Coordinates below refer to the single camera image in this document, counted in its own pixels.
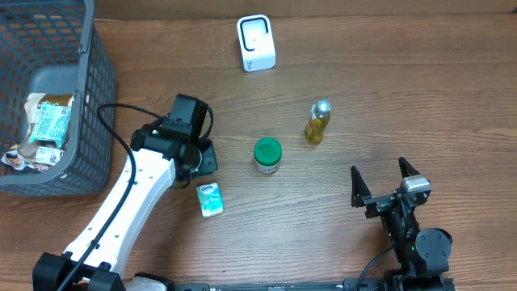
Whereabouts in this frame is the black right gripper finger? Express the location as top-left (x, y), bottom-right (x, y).
top-left (351, 166), bottom-right (372, 208)
top-left (398, 157), bottom-right (420, 178)

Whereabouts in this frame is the teal tissue pack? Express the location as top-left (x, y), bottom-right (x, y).
top-left (196, 183), bottom-right (224, 218)

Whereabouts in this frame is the green lid jar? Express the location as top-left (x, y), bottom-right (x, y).
top-left (254, 137), bottom-right (282, 174)

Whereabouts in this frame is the yellow oil bottle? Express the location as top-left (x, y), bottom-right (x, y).
top-left (305, 99), bottom-right (331, 144)

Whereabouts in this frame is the teal snack packet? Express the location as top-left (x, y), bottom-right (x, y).
top-left (29, 102), bottom-right (72, 149)

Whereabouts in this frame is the brown snack bag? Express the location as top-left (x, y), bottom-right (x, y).
top-left (1, 93), bottom-right (74, 172)

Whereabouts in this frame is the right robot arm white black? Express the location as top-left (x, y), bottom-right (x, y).
top-left (344, 157), bottom-right (456, 290)

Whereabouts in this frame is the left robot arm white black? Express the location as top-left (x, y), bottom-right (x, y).
top-left (32, 94), bottom-right (218, 290)

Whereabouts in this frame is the white barcode scanner stand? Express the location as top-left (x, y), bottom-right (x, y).
top-left (236, 15), bottom-right (276, 73)

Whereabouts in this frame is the dark grey plastic basket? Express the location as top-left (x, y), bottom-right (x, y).
top-left (1, 0), bottom-right (117, 196)

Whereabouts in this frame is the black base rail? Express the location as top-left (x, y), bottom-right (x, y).
top-left (96, 274), bottom-right (457, 291)

